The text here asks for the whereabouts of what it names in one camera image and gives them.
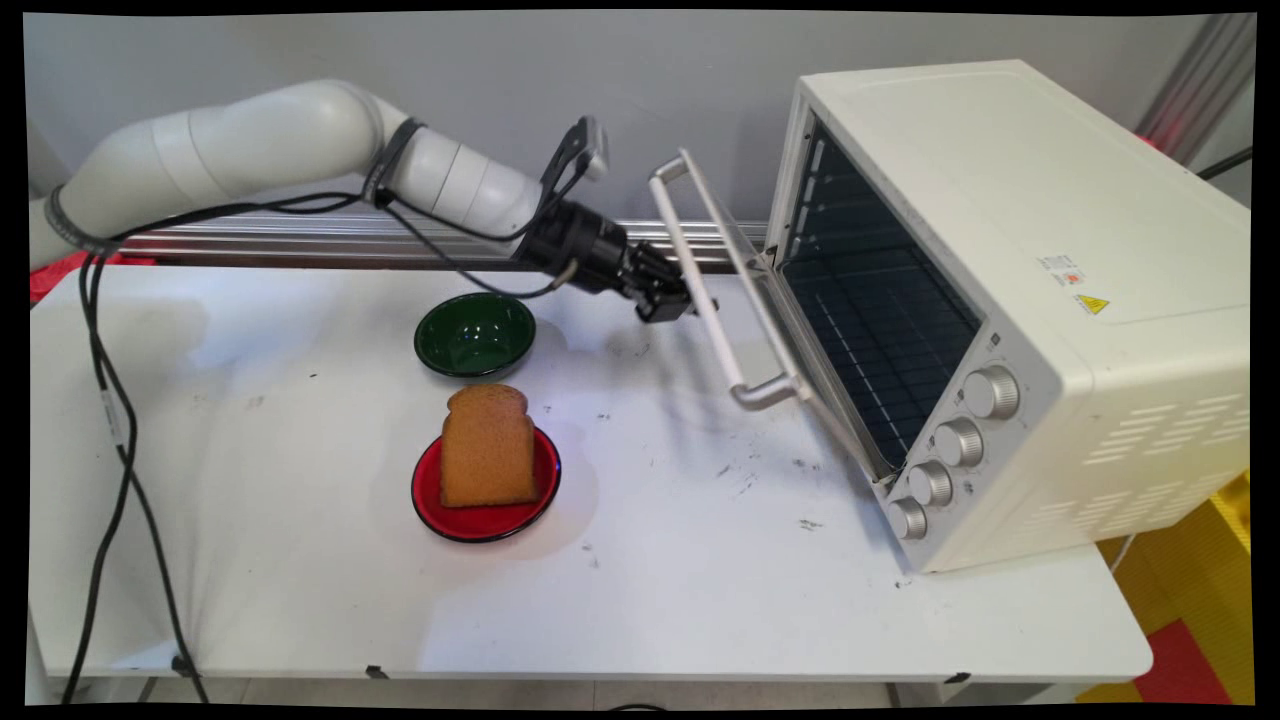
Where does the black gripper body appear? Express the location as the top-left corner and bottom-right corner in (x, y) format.
(514, 198), (653, 297)

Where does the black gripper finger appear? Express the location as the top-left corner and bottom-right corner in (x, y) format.
(634, 283), (719, 325)
(630, 243), (693, 294)

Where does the white glass oven door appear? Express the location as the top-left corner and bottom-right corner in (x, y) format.
(647, 148), (896, 487)

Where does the green bowl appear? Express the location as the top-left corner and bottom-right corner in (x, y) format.
(414, 292), (538, 380)

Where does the brown bread slice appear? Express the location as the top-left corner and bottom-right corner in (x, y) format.
(440, 383), (538, 508)

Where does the red plate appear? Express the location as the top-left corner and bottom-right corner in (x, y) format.
(411, 425), (563, 544)

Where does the silver oven knob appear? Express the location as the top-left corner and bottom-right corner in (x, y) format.
(886, 497), (930, 542)
(932, 417), (987, 468)
(962, 365), (1022, 421)
(906, 460), (956, 508)

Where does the white toaster oven body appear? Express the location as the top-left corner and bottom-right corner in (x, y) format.
(764, 60), (1252, 575)

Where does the red block behind table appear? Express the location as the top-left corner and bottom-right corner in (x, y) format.
(29, 248), (157, 305)

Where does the yellow foam floor mat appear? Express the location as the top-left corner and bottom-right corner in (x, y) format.
(1074, 468), (1256, 706)

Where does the red foam floor mat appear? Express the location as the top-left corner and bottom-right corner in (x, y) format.
(1132, 618), (1233, 706)

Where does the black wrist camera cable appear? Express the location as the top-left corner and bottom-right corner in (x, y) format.
(96, 150), (597, 303)

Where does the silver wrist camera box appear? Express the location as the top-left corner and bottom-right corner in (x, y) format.
(540, 114), (612, 203)

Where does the black strap on arm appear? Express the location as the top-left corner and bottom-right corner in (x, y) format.
(360, 116), (429, 209)

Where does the wire oven rack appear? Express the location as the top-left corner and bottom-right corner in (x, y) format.
(783, 248), (979, 469)

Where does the aluminium rail behind table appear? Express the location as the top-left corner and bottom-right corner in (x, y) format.
(118, 207), (773, 273)

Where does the black cable hanging off table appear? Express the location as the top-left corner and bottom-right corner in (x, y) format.
(58, 245), (213, 705)

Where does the aluminium frame post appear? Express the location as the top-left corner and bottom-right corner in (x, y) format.
(1134, 14), (1257, 167)

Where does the black cable behind oven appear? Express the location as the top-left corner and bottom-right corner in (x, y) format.
(1194, 147), (1254, 183)

